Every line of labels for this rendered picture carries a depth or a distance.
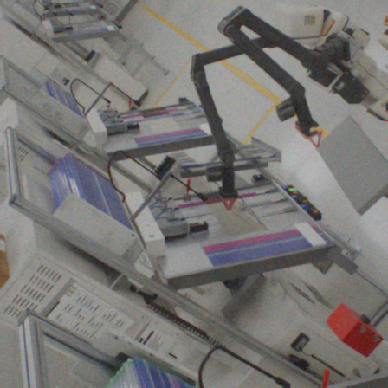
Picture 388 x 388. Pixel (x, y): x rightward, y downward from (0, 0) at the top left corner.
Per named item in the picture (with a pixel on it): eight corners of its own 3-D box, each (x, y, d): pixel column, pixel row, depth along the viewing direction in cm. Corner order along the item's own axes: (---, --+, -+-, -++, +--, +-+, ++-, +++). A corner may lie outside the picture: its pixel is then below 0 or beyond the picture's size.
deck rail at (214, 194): (272, 191, 338) (272, 180, 335) (274, 192, 336) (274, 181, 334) (132, 215, 319) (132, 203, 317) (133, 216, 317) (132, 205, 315)
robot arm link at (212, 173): (233, 154, 297) (228, 152, 306) (208, 157, 295) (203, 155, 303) (235, 180, 299) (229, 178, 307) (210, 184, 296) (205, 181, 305)
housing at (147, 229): (142, 217, 319) (139, 190, 313) (166, 268, 276) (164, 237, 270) (126, 220, 317) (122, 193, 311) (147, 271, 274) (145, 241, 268)
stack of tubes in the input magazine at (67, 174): (112, 182, 306) (63, 151, 293) (133, 232, 261) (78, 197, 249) (94, 203, 307) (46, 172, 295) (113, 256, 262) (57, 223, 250)
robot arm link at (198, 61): (187, 54, 287) (183, 54, 297) (196, 84, 290) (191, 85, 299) (283, 27, 296) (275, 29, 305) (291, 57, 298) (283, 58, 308)
